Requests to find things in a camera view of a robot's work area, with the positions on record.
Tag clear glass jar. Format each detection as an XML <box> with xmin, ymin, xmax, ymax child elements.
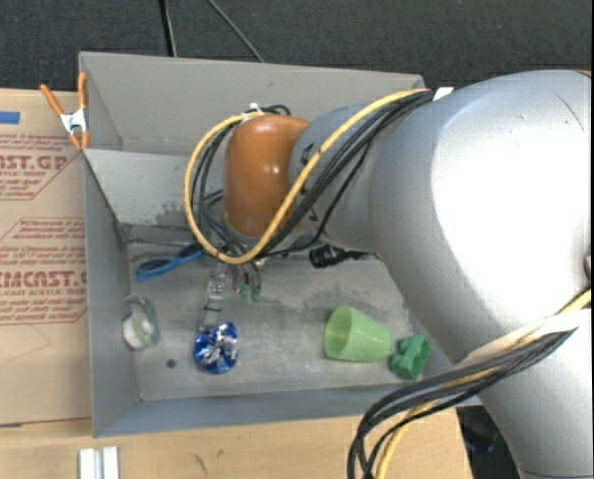
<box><xmin>121</xmin><ymin>293</ymin><xmax>162</xmax><ymax>352</ymax></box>

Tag black cylinder on white bracket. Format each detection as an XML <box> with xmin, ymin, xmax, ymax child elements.
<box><xmin>308</xmin><ymin>244</ymin><xmax>371</xmax><ymax>270</ymax></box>

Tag grey metal bin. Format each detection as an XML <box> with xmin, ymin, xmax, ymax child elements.
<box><xmin>78</xmin><ymin>51</ymin><xmax>483</xmax><ymax>439</ymax></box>

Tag blue handled scissors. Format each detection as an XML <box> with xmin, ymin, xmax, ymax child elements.
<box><xmin>135</xmin><ymin>241</ymin><xmax>206</xmax><ymax>283</ymax></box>

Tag brown cardboard board red print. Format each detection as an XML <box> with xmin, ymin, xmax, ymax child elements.
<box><xmin>0</xmin><ymin>86</ymin><xmax>94</xmax><ymax>431</ymax></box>

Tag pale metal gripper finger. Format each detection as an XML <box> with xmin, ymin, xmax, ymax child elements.
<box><xmin>198</xmin><ymin>298</ymin><xmax>224</xmax><ymax>332</ymax></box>
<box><xmin>207</xmin><ymin>262</ymin><xmax>229</xmax><ymax>302</ymax></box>

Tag blue and silver shiny ball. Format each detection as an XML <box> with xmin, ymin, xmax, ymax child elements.
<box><xmin>192</xmin><ymin>320</ymin><xmax>241</xmax><ymax>376</ymax></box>

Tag green toy block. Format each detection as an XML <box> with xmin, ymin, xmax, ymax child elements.
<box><xmin>389</xmin><ymin>334</ymin><xmax>434</xmax><ymax>381</ymax></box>

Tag light green plastic cup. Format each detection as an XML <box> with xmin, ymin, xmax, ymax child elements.
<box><xmin>322</xmin><ymin>304</ymin><xmax>394</xmax><ymax>363</ymax></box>

